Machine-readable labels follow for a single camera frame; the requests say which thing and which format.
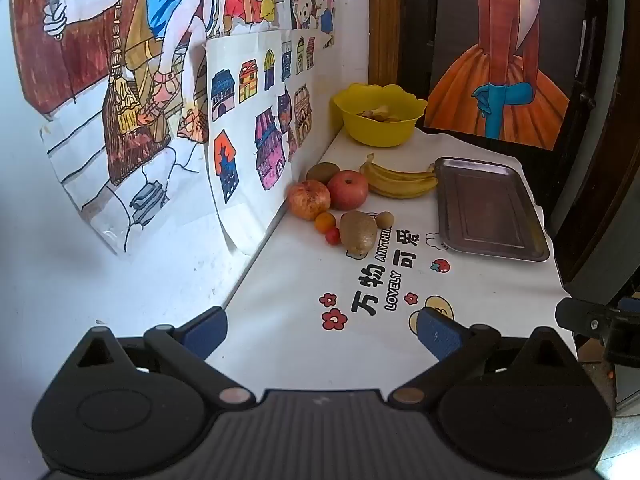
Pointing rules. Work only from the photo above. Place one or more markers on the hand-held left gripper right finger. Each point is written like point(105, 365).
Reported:
point(440, 335)

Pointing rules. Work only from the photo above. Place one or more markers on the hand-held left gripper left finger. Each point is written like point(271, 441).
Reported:
point(202, 335)

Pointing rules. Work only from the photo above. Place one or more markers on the small round kiwi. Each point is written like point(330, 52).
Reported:
point(384, 219)

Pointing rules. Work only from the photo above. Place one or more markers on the large oval kiwi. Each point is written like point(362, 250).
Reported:
point(358, 232)

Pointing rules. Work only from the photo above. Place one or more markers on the metal tray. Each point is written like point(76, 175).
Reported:
point(490, 210)

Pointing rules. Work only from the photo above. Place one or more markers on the red cherry tomato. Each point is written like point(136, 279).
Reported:
point(332, 236)

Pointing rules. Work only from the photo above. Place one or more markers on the yellow banana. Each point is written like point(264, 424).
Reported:
point(400, 174)
point(400, 189)

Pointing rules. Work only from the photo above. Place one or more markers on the small orange kumquat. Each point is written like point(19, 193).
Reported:
point(325, 221)

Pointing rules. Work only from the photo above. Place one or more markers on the pale streaked apple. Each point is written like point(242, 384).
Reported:
point(308, 201)

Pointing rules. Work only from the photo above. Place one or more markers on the red apple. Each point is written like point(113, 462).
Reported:
point(348, 190)

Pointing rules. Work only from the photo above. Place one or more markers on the medium brown kiwi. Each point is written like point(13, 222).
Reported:
point(322, 171)

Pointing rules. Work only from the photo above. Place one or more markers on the white printed tablecloth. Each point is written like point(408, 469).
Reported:
point(300, 285)

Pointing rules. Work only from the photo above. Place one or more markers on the yellow plastic bowl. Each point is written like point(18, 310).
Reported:
point(380, 131)

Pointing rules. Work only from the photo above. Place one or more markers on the colourful houses drawing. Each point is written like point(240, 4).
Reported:
point(250, 120)

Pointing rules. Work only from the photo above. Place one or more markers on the brown ginger root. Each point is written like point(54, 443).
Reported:
point(381, 113)

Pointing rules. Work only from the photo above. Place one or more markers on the orange dress painting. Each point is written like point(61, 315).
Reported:
point(505, 60)

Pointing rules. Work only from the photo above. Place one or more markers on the large seated figure drawing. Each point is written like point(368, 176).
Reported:
point(75, 60)

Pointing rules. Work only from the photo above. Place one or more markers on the wooden door frame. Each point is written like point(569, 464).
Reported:
point(385, 20)

